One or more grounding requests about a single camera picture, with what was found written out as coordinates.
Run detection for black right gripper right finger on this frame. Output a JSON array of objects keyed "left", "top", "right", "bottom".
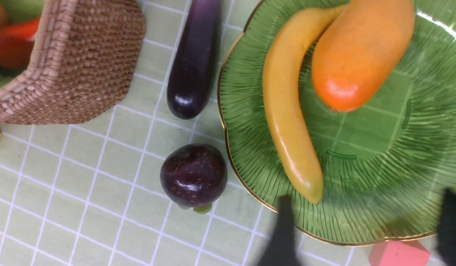
[{"left": 436, "top": 188, "right": 456, "bottom": 266}]

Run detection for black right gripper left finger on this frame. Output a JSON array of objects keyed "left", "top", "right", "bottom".
[{"left": 256, "top": 195, "right": 301, "bottom": 266}]

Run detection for dark purple toy mangosteen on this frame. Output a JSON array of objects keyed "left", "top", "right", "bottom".
[{"left": 159, "top": 143, "right": 228, "bottom": 214}]

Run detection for yellow toy banana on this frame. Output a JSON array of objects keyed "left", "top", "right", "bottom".
[{"left": 262, "top": 5, "right": 346, "bottom": 204}]

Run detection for purple toy eggplant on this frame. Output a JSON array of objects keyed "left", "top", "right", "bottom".
[{"left": 167, "top": 0, "right": 223, "bottom": 120}]

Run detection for orange toy mango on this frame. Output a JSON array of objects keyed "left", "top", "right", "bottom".
[{"left": 311, "top": 0, "right": 415, "bottom": 112}]

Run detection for red toy chili pepper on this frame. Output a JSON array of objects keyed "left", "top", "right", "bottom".
[{"left": 0, "top": 18, "right": 40, "bottom": 69}]

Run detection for red foam cube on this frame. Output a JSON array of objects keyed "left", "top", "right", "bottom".
[{"left": 368, "top": 241, "right": 430, "bottom": 266}]

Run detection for green glass leaf plate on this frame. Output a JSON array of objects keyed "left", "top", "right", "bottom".
[{"left": 218, "top": 0, "right": 456, "bottom": 246}]

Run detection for green checkered tablecloth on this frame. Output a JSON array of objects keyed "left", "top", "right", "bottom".
[{"left": 0, "top": 0, "right": 456, "bottom": 266}]

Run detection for woven wicker basket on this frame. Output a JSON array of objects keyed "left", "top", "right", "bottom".
[{"left": 0, "top": 0, "right": 146, "bottom": 125}]

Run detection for green fabric basket liner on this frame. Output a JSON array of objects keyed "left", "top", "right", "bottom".
[{"left": 0, "top": 0, "right": 45, "bottom": 88}]

